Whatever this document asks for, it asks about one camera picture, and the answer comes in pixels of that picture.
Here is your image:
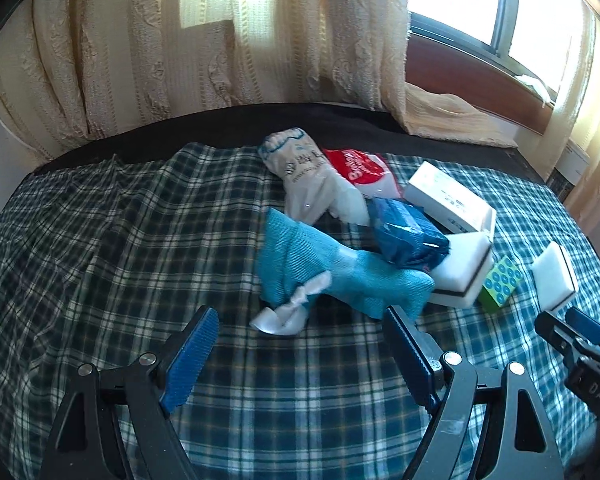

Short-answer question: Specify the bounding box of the red and white packet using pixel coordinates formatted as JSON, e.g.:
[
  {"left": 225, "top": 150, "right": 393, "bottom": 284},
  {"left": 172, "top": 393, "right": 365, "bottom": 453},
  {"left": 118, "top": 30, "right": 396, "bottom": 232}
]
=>
[{"left": 322, "top": 147, "right": 404, "bottom": 226}]

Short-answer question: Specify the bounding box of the white knotted plastic wrapper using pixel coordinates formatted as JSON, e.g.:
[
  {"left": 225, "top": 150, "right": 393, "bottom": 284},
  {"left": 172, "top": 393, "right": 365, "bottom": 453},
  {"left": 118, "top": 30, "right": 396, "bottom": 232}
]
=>
[{"left": 250, "top": 270, "right": 333, "bottom": 337}]

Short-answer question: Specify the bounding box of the white cloth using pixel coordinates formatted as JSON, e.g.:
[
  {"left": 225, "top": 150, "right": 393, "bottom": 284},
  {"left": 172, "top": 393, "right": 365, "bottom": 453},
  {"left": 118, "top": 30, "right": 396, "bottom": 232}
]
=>
[{"left": 517, "top": 74, "right": 557, "bottom": 107}]

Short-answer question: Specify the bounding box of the brown wooden window sill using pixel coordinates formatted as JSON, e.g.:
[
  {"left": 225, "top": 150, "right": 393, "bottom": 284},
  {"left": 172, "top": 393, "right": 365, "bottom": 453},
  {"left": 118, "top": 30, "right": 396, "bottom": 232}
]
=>
[{"left": 405, "top": 30, "right": 557, "bottom": 134}]

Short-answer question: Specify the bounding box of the blue plaid blanket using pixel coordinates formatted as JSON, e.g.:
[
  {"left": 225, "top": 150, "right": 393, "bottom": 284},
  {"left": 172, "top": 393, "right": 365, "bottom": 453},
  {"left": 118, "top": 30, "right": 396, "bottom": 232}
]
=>
[{"left": 0, "top": 141, "right": 600, "bottom": 480}]

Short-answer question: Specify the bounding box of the teal cloth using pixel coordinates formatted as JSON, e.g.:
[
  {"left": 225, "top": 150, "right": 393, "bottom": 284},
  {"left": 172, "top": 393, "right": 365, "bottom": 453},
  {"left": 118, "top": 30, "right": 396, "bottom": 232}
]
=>
[{"left": 256, "top": 208, "right": 436, "bottom": 321}]

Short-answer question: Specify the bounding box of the white eraser block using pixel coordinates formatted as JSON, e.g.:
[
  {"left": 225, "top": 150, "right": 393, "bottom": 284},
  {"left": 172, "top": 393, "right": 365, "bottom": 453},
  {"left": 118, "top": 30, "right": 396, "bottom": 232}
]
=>
[{"left": 531, "top": 241, "right": 580, "bottom": 313}]

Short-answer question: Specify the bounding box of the green dotted box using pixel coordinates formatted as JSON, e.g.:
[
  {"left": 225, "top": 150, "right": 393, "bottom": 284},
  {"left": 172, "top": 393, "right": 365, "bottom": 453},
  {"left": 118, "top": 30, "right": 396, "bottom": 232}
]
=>
[{"left": 478, "top": 255, "right": 525, "bottom": 315}]

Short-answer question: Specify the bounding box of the white plastic packet blue print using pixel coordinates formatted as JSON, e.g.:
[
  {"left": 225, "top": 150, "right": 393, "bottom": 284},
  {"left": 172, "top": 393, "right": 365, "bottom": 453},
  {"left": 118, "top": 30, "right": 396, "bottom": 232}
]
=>
[{"left": 258, "top": 127, "right": 353, "bottom": 224}]

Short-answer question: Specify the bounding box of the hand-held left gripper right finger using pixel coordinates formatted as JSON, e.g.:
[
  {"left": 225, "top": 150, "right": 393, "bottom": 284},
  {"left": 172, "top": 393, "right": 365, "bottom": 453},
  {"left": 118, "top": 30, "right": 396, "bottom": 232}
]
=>
[{"left": 382, "top": 305, "right": 566, "bottom": 480}]

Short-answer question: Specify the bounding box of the white cardboard box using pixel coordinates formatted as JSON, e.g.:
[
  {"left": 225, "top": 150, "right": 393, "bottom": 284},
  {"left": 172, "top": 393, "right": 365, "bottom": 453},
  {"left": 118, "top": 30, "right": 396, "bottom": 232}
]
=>
[{"left": 404, "top": 161, "right": 497, "bottom": 234}]

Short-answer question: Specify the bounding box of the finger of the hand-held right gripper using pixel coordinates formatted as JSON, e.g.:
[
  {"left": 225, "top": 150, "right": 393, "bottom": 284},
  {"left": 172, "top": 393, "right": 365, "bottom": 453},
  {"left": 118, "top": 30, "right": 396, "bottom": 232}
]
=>
[
  {"left": 535, "top": 310, "right": 588, "bottom": 363},
  {"left": 566, "top": 306, "right": 600, "bottom": 347}
]

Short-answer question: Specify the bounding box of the wide cream curtain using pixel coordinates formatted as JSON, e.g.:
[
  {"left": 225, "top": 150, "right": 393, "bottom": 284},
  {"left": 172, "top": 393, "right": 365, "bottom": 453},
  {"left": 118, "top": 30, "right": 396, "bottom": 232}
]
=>
[{"left": 0, "top": 0, "right": 520, "bottom": 171}]

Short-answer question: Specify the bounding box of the thick white sponge black stripe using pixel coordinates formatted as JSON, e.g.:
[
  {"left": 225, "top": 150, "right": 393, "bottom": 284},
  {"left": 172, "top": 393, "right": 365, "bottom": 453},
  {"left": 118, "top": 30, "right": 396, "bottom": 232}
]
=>
[{"left": 426, "top": 232, "right": 496, "bottom": 309}]

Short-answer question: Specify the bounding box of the narrow cream curtain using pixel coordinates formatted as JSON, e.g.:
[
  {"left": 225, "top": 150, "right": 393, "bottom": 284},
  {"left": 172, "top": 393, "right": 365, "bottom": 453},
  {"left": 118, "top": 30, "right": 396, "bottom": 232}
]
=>
[{"left": 542, "top": 7, "right": 600, "bottom": 221}]

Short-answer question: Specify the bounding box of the black mattress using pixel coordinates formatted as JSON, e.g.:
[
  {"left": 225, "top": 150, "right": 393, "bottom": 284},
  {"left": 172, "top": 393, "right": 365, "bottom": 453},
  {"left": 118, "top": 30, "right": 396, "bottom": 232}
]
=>
[{"left": 30, "top": 102, "right": 576, "bottom": 196}]

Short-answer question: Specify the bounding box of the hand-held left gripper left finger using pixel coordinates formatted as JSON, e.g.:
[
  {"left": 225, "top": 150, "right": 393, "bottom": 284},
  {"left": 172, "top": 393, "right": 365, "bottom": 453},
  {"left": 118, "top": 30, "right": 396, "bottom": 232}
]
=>
[{"left": 40, "top": 306, "right": 221, "bottom": 480}]

